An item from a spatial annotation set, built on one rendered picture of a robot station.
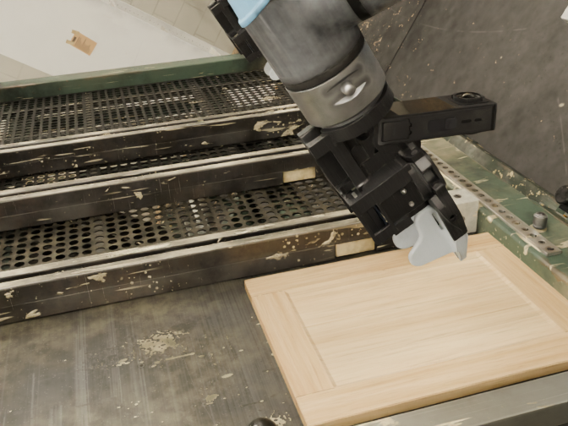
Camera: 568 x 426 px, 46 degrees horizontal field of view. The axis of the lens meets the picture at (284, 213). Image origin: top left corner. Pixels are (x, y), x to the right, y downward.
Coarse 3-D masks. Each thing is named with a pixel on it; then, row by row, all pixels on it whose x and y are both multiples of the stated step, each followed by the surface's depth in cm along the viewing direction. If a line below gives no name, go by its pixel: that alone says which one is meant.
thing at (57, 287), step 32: (288, 224) 127; (320, 224) 126; (352, 224) 126; (96, 256) 120; (128, 256) 120; (160, 256) 119; (192, 256) 120; (224, 256) 121; (256, 256) 123; (288, 256) 125; (320, 256) 127; (0, 288) 112; (32, 288) 114; (64, 288) 115; (96, 288) 117; (128, 288) 119; (160, 288) 121; (0, 320) 115
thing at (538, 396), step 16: (528, 384) 90; (544, 384) 90; (560, 384) 90; (464, 400) 88; (480, 400) 88; (496, 400) 88; (512, 400) 88; (528, 400) 88; (544, 400) 88; (560, 400) 87; (400, 416) 86; (416, 416) 86; (432, 416) 86; (448, 416) 86; (464, 416) 86; (480, 416) 86; (496, 416) 86; (512, 416) 85; (528, 416) 86; (544, 416) 87; (560, 416) 88
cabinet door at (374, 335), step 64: (384, 256) 125; (448, 256) 124; (512, 256) 123; (320, 320) 109; (384, 320) 108; (448, 320) 107; (512, 320) 107; (320, 384) 96; (384, 384) 95; (448, 384) 94
